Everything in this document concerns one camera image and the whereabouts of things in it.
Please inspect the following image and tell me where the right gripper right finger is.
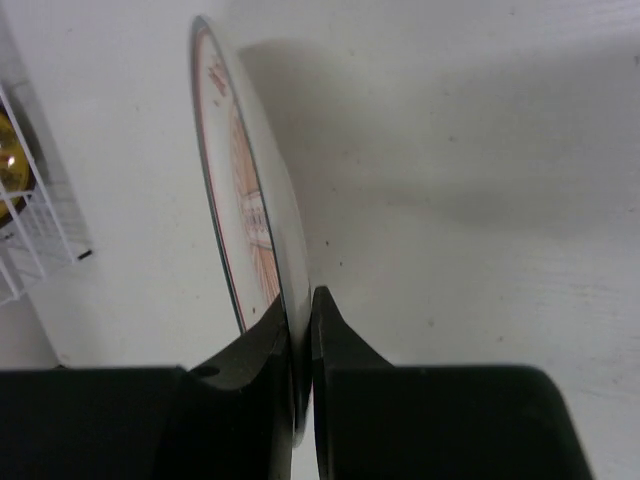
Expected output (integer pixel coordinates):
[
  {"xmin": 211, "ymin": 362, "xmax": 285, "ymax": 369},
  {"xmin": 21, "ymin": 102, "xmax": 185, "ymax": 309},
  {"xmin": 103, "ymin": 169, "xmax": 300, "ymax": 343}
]
[{"xmin": 311, "ymin": 286, "xmax": 400, "ymax": 479}]

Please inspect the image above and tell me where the yellow patterned plate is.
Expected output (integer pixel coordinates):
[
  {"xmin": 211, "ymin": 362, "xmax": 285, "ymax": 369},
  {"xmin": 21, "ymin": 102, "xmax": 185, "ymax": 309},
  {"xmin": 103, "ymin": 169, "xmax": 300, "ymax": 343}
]
[{"xmin": 1, "ymin": 107, "xmax": 36, "ymax": 197}]

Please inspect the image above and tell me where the white orange sunburst plate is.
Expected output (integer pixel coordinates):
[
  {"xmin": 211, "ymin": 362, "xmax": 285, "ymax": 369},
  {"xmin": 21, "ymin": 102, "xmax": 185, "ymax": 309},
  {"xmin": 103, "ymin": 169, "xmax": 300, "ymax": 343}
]
[{"xmin": 190, "ymin": 15, "xmax": 312, "ymax": 445}]

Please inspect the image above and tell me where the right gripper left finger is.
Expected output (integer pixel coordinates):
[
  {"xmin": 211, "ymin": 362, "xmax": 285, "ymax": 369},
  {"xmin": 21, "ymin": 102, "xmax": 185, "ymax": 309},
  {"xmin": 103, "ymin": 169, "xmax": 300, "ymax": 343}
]
[{"xmin": 164, "ymin": 299, "xmax": 293, "ymax": 479}]

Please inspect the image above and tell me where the white wire dish rack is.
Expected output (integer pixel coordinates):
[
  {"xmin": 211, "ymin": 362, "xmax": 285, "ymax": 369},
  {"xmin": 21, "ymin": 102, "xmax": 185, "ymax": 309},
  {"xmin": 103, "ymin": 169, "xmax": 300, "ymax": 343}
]
[{"xmin": 0, "ymin": 9, "xmax": 96, "ymax": 307}]

